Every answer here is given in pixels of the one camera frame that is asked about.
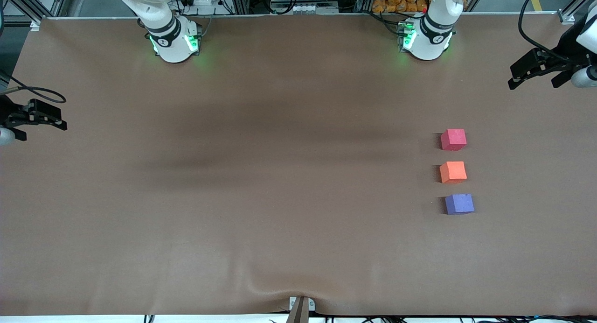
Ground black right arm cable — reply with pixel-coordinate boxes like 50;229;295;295
0;71;67;104

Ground pile of orange objects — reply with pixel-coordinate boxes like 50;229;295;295
372;0;430;14

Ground brown table cover sheet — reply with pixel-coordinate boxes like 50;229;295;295
0;13;597;316

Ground orange foam block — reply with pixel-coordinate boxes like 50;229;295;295
439;161;467;184

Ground aluminium frame strut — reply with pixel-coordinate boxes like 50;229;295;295
557;0;597;25
0;0;70;25

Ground purple foam block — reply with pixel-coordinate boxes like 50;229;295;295
444;194;475;215

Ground red foam block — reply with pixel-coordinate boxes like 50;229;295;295
440;129;467;151

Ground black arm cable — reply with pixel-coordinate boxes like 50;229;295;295
518;0;568;62
0;71;67;104

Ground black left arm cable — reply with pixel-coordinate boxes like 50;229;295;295
518;0;568;62

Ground white terminal block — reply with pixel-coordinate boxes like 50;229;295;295
275;3;339;14

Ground silver clamp bracket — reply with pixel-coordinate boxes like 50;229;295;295
289;296;316;312

